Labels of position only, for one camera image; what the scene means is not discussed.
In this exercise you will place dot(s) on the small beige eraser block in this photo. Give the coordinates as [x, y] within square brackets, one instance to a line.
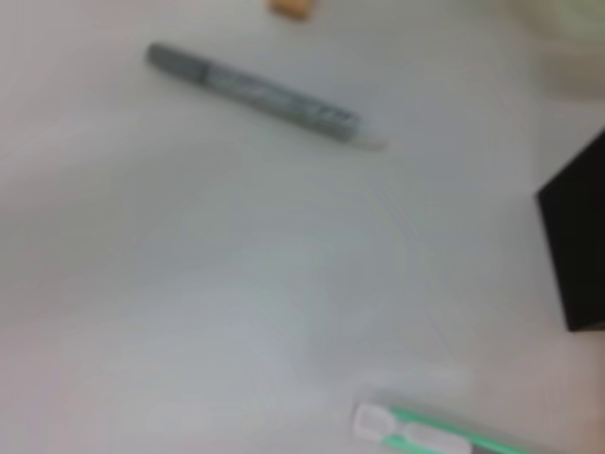
[290, 7]

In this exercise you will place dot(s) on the green toothbrush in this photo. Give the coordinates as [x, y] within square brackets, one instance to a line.
[425, 432]

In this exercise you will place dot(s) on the black mesh pen holder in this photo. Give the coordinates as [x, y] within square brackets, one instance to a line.
[581, 246]

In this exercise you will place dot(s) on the silver grey pen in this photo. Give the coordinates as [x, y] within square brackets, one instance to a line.
[264, 92]

